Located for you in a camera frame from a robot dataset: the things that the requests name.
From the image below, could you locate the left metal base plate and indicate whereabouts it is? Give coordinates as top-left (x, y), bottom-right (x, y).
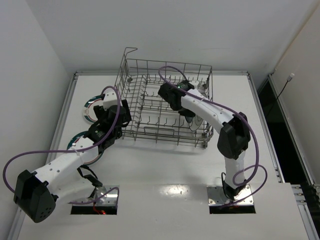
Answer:
top-left (70, 185), bottom-right (120, 207)

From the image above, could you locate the grey wire dish rack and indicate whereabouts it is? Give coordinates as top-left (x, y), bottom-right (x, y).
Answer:
top-left (115, 47), bottom-right (214, 149)

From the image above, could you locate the metal base plate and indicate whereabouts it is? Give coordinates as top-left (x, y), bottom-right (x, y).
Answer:
top-left (70, 185), bottom-right (120, 207)
top-left (206, 185), bottom-right (254, 207)

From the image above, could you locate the black hanging wall cable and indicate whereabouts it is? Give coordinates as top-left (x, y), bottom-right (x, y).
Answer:
top-left (262, 72), bottom-right (295, 121)

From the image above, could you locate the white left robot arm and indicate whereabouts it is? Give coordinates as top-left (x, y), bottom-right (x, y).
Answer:
top-left (13, 86), bottom-right (132, 223)

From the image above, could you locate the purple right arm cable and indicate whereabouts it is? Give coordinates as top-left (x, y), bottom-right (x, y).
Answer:
top-left (158, 65), bottom-right (268, 208)

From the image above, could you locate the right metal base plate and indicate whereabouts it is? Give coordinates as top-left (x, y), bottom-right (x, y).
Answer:
top-left (206, 185), bottom-right (254, 207)

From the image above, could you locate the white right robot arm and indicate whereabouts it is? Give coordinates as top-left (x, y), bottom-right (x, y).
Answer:
top-left (158, 80), bottom-right (251, 201)

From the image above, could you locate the small teal patterned plate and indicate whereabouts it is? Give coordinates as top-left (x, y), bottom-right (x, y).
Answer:
top-left (185, 116), bottom-right (195, 124)

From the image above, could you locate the large white plate blue rim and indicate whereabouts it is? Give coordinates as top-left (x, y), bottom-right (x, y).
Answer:
top-left (189, 92), bottom-right (210, 132)

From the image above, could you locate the white plate green red rim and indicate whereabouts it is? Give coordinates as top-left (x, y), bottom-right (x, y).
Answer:
top-left (82, 95), bottom-right (102, 124)

